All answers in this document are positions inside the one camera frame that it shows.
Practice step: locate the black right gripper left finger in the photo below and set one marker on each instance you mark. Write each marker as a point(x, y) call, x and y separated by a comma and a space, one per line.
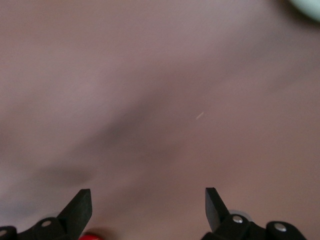
point(72, 220)

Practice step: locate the red pomegranate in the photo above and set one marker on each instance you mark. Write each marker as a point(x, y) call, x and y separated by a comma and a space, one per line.
point(90, 237)

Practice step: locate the brown table cloth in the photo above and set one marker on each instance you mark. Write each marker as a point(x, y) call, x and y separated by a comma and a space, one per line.
point(150, 100)

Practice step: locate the pale green round plate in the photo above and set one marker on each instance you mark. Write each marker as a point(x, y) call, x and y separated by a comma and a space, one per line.
point(308, 7)

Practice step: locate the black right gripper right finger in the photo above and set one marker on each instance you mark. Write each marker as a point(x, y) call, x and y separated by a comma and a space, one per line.
point(237, 230)

